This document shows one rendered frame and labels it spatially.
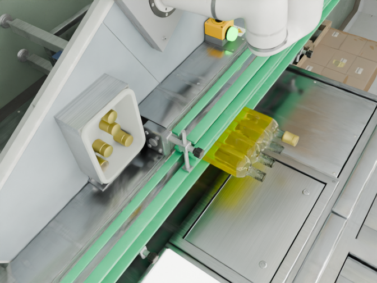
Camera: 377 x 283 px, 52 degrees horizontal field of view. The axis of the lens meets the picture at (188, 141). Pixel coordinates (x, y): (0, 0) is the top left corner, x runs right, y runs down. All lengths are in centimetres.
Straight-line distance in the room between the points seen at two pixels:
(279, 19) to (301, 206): 61
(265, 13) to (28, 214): 72
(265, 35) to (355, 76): 432
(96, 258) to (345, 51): 485
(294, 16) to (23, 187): 74
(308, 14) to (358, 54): 457
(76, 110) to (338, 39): 502
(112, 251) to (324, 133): 87
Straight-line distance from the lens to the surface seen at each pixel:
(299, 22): 99
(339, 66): 529
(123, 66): 105
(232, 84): 121
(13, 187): 96
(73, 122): 90
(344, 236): 128
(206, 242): 119
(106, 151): 102
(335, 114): 158
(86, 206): 109
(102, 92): 95
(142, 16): 99
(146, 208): 107
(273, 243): 120
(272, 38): 92
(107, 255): 103
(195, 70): 123
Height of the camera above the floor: 138
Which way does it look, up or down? 24 degrees down
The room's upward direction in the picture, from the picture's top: 117 degrees clockwise
